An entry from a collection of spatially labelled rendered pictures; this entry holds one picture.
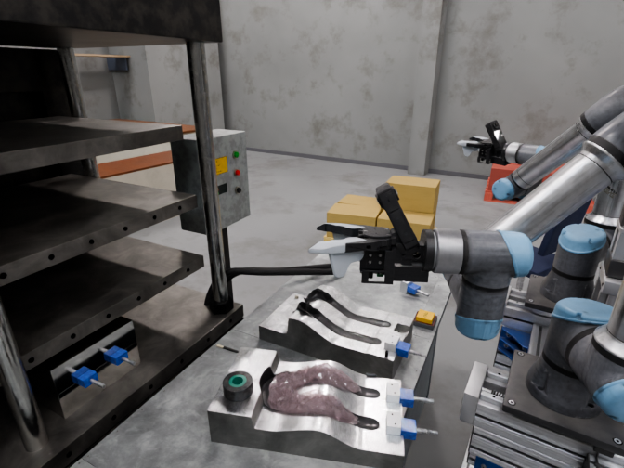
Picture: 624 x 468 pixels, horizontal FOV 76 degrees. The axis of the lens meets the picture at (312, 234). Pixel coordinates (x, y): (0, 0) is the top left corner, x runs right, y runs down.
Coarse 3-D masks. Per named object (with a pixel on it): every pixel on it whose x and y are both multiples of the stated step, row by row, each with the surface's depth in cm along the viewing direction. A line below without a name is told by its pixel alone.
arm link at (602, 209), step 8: (616, 184) 120; (600, 192) 124; (608, 192) 122; (616, 192) 121; (600, 200) 125; (608, 200) 122; (616, 200) 121; (600, 208) 125; (608, 208) 123; (616, 208) 122; (592, 216) 127; (600, 216) 125; (608, 216) 124; (616, 216) 123; (592, 224) 126; (600, 224) 124; (608, 224) 123; (616, 224) 122; (608, 232) 124
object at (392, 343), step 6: (390, 336) 129; (396, 336) 129; (384, 342) 127; (390, 342) 127; (396, 342) 127; (402, 342) 129; (384, 348) 128; (390, 348) 127; (396, 348) 126; (402, 348) 126; (408, 348) 126; (402, 354) 126; (408, 354) 125; (414, 354) 125; (420, 354) 125
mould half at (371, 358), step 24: (288, 312) 152; (336, 312) 144; (360, 312) 148; (384, 312) 148; (264, 336) 145; (288, 336) 139; (312, 336) 134; (336, 336) 134; (384, 336) 134; (408, 336) 139; (336, 360) 133; (360, 360) 128; (384, 360) 124
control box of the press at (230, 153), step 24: (192, 144) 155; (216, 144) 162; (240, 144) 177; (192, 168) 160; (216, 168) 165; (240, 168) 180; (192, 192) 164; (240, 192) 183; (192, 216) 169; (240, 216) 186
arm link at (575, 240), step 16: (576, 224) 125; (560, 240) 124; (576, 240) 118; (592, 240) 117; (608, 240) 122; (560, 256) 124; (576, 256) 119; (592, 256) 118; (576, 272) 121; (592, 272) 120
